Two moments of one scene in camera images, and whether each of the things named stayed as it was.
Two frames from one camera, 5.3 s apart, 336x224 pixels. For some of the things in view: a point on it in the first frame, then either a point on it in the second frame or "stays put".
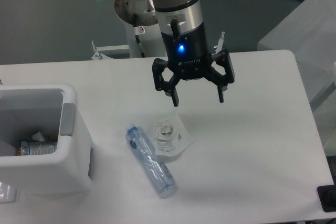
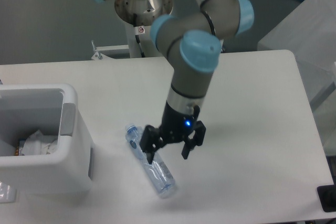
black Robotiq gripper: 188,54 → 175,126
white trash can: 51,109 stays put
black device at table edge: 327,196 stays put
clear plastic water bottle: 162,177 stays put
